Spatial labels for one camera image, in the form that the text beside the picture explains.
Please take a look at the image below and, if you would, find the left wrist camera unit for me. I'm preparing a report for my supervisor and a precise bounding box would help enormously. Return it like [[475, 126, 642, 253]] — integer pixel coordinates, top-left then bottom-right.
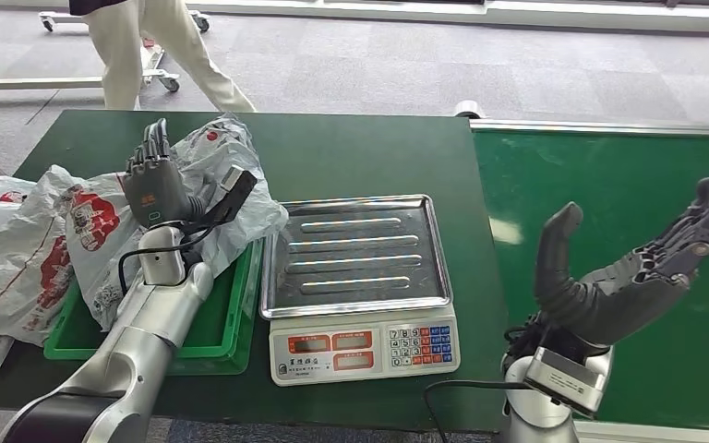
[[198, 164, 259, 232]]

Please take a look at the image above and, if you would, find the white wheeled stand frame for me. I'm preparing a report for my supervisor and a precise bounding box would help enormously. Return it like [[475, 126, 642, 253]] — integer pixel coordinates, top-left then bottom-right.
[[0, 8, 210, 101]]

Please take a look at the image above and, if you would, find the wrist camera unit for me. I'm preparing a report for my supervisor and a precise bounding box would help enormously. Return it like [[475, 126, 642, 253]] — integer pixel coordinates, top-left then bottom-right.
[[523, 346, 607, 418], [198, 164, 259, 232]]

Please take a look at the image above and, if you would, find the green plastic crate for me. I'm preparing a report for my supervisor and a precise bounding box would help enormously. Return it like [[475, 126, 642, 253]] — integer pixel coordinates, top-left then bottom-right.
[[43, 236, 265, 376]]

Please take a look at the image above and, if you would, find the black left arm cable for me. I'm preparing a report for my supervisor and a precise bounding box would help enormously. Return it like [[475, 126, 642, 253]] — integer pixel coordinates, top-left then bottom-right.
[[118, 224, 222, 296]]

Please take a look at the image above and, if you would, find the grey mailer bag, red print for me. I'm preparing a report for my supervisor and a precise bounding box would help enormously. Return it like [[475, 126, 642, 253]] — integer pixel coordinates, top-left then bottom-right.
[[0, 164, 90, 347]]

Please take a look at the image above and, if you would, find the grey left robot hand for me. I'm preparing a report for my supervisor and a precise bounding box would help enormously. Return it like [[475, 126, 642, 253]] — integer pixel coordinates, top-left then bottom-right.
[[123, 119, 207, 229]]

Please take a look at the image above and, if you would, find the steel scale tray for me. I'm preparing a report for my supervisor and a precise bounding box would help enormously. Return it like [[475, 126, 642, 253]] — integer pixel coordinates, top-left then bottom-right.
[[259, 195, 453, 321]]

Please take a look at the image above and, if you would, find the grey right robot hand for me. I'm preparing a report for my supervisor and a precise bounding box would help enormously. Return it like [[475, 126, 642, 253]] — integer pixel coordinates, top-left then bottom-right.
[[535, 160, 709, 349]]

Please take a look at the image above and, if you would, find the green conveyor belt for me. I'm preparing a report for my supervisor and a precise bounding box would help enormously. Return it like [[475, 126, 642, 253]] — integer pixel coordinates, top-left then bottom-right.
[[474, 129, 709, 429]]

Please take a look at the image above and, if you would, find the right wrist camera unit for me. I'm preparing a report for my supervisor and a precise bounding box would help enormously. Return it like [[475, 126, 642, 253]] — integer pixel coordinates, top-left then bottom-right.
[[523, 346, 607, 418]]

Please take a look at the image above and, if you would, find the metal conveyor roller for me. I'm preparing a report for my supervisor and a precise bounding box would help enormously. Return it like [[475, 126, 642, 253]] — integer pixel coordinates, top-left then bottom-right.
[[453, 100, 487, 120]]

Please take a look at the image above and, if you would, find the grey mailer bag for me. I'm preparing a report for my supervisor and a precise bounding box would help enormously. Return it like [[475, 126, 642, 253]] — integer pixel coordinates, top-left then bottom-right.
[[64, 114, 290, 331], [0, 164, 90, 347]]

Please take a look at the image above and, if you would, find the person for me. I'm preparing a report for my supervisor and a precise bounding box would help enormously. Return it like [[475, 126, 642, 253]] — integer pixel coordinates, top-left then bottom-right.
[[67, 0, 258, 114]]

